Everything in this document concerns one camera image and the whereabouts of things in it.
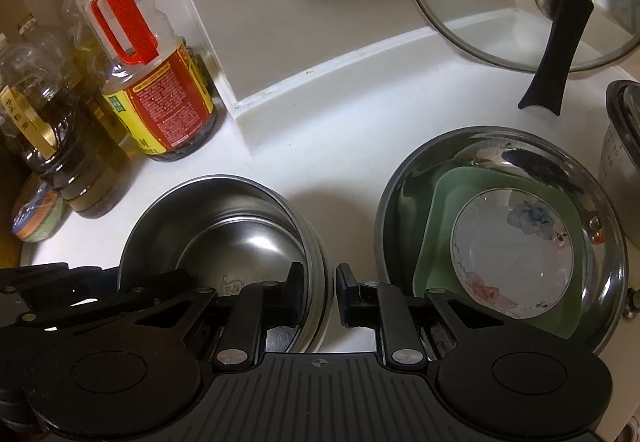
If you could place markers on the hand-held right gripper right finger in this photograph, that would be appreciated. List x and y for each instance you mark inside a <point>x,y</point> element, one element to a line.
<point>347,302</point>

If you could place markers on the steel bowl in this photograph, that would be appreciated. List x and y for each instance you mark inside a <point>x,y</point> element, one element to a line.
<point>240,242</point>

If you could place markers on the green square plate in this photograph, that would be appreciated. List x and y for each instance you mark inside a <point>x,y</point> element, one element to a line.
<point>440,222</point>

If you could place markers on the steel pot with lid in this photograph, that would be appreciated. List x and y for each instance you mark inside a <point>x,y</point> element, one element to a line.
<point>622,147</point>

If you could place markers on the colourful striped wrapped bowl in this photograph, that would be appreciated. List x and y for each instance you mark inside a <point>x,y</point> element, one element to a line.
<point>35,217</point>

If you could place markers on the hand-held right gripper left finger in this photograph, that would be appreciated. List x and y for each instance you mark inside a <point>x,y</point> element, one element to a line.
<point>295,297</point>

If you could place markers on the small floral plate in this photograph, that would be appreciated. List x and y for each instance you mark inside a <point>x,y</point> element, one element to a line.
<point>510,252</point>

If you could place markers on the yellow oil bottle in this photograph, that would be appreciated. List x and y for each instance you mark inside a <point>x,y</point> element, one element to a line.
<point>45,47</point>

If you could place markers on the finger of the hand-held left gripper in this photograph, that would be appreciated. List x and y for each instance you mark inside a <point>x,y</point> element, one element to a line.
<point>50,282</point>
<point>150,282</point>

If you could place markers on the large dark oil bottle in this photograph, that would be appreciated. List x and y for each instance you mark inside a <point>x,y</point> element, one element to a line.
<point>65,162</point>

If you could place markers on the round steel dish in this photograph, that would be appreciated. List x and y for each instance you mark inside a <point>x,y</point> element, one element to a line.
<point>525,147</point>

